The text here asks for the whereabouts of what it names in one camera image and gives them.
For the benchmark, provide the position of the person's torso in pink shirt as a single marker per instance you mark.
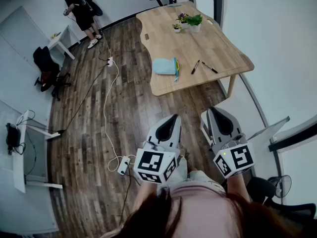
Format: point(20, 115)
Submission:
point(203, 212)

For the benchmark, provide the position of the wooden table leg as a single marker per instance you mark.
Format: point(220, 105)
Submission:
point(231, 85)

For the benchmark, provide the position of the white desk frame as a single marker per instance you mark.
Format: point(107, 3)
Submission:
point(270, 130)

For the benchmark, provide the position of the teal strip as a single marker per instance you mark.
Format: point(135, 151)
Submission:
point(174, 5)

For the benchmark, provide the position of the black pen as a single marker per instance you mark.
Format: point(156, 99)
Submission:
point(209, 67)
point(195, 67)

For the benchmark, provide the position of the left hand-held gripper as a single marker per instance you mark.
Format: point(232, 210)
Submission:
point(148, 161)

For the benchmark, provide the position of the white power strip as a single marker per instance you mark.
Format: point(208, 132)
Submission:
point(123, 165)
point(110, 61)

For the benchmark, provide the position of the black office chair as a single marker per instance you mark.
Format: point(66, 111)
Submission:
point(45, 63)

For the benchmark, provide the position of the person's left forearm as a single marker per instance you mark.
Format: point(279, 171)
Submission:
point(144, 195)

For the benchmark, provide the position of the black mesh chair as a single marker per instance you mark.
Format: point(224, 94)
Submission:
point(260, 187)

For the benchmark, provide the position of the dark window frame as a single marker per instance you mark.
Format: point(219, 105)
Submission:
point(218, 4)
point(292, 139)

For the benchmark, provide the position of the small variegated potted plant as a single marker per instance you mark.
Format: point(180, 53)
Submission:
point(177, 28)

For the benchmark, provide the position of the black box on desk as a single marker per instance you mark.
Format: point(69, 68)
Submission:
point(13, 137)

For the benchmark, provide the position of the green leafy potted plant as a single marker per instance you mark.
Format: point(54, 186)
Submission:
point(194, 21)

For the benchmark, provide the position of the person's right forearm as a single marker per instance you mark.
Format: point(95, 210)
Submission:
point(237, 187)

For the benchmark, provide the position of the yellow green item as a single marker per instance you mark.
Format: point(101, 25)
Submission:
point(55, 35)

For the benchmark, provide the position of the purple flower potted plant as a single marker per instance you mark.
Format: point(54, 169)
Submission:
point(182, 17)

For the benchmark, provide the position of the small white table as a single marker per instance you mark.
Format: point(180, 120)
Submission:
point(60, 40)

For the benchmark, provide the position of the white desk with metal frame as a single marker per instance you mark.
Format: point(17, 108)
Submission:
point(21, 157)

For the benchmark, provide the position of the person's legs in beige trousers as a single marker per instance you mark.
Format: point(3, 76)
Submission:
point(198, 177)

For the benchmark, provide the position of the light blue drawstring pouch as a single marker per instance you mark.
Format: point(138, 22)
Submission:
point(162, 66)

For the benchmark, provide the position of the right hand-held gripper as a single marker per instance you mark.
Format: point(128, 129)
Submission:
point(237, 157)

